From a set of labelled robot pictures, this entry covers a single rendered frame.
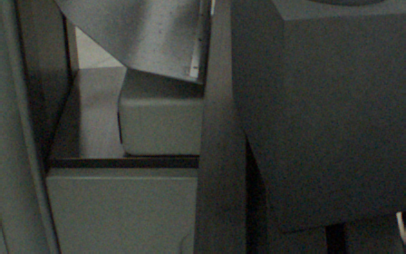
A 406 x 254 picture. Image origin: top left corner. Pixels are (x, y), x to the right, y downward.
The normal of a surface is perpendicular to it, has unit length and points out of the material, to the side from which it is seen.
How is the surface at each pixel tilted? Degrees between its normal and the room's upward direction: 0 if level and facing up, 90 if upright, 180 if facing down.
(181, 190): 90
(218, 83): 0
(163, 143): 90
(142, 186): 90
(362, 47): 90
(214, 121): 0
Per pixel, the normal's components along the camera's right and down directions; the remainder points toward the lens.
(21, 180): 0.76, 0.33
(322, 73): 0.21, 0.53
